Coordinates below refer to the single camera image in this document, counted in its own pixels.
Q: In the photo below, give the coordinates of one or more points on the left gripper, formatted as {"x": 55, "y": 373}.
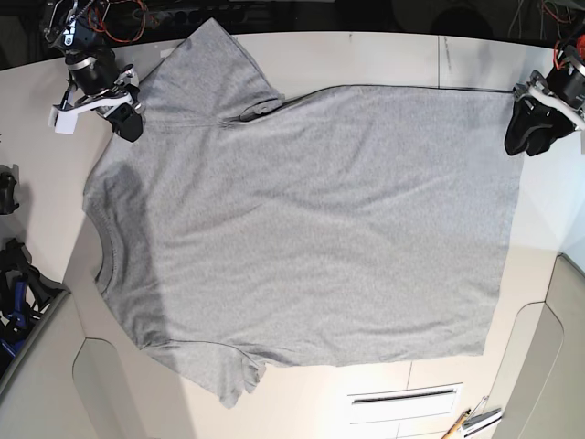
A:
{"x": 563, "y": 91}

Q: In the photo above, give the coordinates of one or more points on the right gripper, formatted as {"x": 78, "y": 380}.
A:
{"x": 97, "y": 82}

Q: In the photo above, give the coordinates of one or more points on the grey T-shirt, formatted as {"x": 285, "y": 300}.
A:
{"x": 354, "y": 225}

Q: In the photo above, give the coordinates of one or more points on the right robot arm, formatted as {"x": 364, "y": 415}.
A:
{"x": 76, "y": 25}

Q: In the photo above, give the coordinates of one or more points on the black power strip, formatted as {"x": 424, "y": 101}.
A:
{"x": 190, "y": 14}

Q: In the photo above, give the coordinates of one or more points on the black clamp at left edge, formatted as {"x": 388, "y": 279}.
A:
{"x": 9, "y": 182}

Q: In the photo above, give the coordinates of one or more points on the blue and black tool pile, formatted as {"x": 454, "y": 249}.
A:
{"x": 26, "y": 295}

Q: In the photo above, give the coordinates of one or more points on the white slotted vent panel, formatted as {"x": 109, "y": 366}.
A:
{"x": 402, "y": 406}

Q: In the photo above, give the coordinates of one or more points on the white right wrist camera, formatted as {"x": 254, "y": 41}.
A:
{"x": 63, "y": 121}

